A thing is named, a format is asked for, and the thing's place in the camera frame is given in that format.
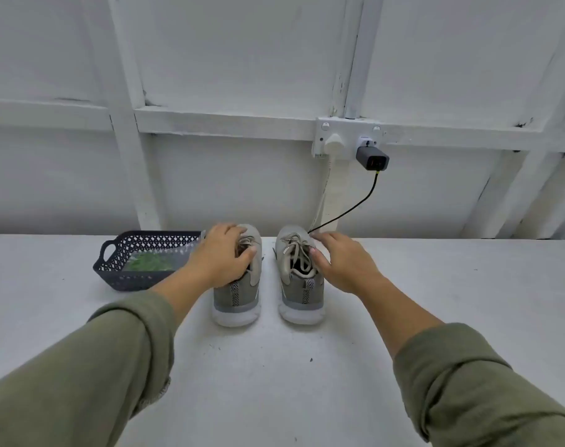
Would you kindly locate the person's left hand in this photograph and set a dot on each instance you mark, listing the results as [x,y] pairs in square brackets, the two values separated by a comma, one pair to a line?
[217,259]

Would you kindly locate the person's right hand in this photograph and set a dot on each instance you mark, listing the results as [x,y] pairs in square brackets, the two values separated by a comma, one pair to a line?
[348,265]

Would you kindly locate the beige shoelace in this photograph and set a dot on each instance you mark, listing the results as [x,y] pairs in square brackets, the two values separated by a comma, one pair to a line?
[249,243]
[299,256]

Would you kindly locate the gray sneaker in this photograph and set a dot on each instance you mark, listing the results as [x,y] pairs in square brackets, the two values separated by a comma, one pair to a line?
[236,300]
[302,295]

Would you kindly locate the green shoelace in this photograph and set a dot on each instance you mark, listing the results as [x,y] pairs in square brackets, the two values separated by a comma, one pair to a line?
[150,262]

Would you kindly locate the person's left forearm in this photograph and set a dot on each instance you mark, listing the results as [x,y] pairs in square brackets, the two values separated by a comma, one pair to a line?
[96,367]

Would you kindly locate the person's right forearm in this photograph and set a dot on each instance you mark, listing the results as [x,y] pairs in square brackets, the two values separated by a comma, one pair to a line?
[469,377]

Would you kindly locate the clear plastic bag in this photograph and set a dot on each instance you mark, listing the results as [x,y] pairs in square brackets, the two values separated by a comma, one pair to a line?
[166,259]

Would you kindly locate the dark plastic lattice basket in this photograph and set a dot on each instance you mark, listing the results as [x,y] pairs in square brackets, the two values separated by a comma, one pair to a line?
[124,246]

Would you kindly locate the gray charger adapter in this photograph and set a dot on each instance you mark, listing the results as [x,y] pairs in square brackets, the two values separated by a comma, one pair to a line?
[372,158]

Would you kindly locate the white plug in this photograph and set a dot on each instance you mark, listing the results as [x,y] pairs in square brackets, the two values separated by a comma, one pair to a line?
[335,143]

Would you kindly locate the white wall socket plate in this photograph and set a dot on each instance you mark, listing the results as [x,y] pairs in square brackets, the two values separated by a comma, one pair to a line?
[349,127]

